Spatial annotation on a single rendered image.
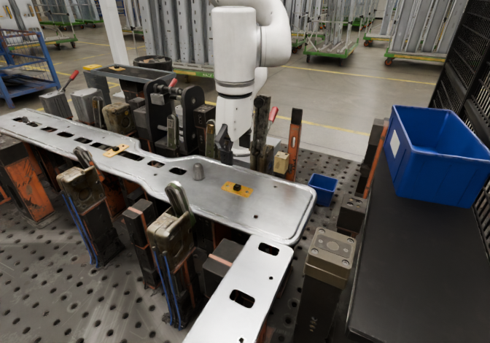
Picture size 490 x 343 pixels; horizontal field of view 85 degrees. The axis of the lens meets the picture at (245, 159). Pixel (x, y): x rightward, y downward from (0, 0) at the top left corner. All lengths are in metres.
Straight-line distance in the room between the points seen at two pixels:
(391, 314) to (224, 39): 0.54
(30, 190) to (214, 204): 0.76
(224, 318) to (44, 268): 0.75
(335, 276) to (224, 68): 0.44
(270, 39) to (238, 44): 0.06
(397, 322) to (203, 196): 0.48
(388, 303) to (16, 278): 1.04
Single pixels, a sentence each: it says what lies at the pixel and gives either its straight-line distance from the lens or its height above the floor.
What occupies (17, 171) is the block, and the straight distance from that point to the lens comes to 1.21.
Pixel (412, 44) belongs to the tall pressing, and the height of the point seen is 0.48.
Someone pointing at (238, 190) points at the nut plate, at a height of 1.01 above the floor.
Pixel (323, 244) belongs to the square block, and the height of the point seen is 1.06.
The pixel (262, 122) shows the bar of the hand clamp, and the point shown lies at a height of 1.14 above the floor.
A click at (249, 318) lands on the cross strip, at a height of 1.00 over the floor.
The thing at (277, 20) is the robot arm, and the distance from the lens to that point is 0.59.
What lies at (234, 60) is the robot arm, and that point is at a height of 1.35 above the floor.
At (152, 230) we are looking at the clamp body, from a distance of 0.60.
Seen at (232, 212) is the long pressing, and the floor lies 1.00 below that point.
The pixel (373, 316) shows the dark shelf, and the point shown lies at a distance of 0.52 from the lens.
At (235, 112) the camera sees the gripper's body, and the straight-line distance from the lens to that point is 0.58.
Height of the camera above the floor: 1.46
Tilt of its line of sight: 32 degrees down
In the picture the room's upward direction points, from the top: straight up
